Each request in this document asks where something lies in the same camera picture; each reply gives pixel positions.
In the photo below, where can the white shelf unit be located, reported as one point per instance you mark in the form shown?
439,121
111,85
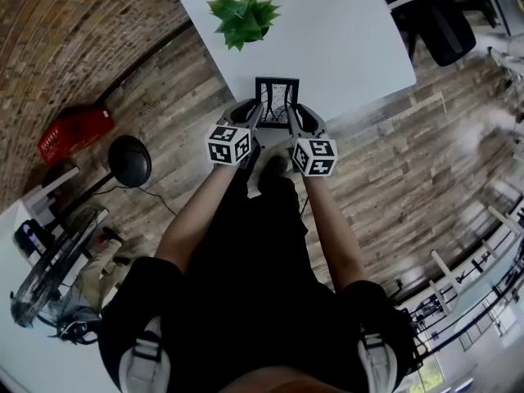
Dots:
49,195

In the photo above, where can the black picture frame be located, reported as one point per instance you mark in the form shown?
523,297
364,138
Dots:
276,92

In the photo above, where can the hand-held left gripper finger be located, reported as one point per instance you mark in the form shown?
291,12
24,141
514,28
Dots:
257,115

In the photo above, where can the person's dark shoe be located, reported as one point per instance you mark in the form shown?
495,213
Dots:
273,168

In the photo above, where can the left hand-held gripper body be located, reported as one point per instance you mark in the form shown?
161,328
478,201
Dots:
227,145

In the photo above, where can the green potted plant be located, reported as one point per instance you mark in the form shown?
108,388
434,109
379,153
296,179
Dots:
241,14

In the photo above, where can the black round stool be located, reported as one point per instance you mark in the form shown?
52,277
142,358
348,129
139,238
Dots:
130,161

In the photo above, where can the white table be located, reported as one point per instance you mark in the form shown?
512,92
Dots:
335,35

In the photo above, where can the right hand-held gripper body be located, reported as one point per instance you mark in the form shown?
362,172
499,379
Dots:
315,156

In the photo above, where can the person's left forearm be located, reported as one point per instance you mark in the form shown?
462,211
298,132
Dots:
192,219

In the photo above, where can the black office chair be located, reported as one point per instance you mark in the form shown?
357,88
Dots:
446,31

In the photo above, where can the person's right forearm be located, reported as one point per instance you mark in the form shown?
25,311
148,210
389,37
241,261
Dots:
331,227

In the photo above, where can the person's black clothing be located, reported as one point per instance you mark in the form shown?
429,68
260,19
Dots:
254,285

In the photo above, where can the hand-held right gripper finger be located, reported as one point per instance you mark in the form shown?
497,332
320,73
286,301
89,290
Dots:
293,121

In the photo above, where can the red plastic crate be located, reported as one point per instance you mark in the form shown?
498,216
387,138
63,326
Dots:
73,133

